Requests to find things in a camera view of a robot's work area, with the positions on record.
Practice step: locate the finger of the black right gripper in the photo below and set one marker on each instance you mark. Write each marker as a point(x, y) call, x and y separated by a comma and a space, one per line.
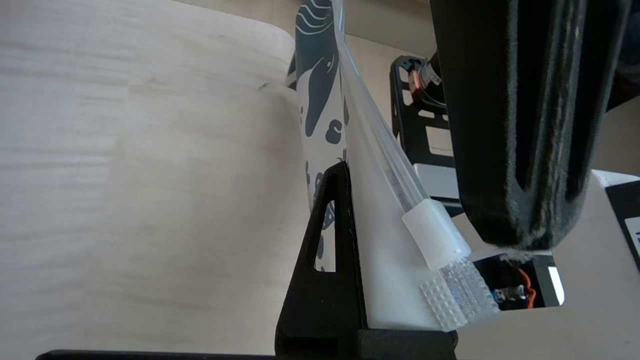
point(470, 100)
point(615, 100)

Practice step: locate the light wooden shelf unit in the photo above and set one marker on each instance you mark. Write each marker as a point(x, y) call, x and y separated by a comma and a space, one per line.
point(150, 175)

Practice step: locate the black torso bracket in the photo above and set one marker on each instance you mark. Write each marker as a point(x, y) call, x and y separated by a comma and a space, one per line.
point(625, 200)

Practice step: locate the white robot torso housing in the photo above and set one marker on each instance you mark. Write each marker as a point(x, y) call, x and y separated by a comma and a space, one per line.
point(590, 325)

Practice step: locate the white black robot base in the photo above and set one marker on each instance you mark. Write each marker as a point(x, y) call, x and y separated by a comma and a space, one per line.
point(405, 120)

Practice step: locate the white leaf-print pouch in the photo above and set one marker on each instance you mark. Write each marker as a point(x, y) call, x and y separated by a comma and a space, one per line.
point(380, 225)

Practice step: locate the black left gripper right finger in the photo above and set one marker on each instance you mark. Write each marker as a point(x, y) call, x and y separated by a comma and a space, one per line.
point(405, 345)

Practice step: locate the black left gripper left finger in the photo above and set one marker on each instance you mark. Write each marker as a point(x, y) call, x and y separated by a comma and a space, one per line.
point(325, 305)

